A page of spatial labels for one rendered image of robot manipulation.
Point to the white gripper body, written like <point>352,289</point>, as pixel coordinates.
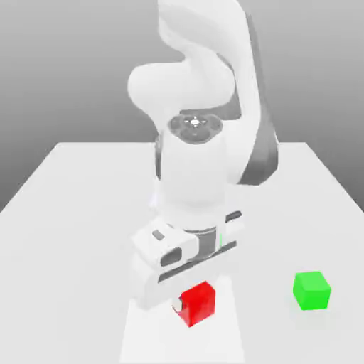
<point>167,287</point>

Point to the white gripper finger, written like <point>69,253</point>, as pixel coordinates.
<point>177,305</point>

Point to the small green cube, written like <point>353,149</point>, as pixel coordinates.
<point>312,291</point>

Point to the small red cube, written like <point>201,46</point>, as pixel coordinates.
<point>199,304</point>

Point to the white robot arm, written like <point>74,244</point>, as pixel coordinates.
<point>193,176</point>

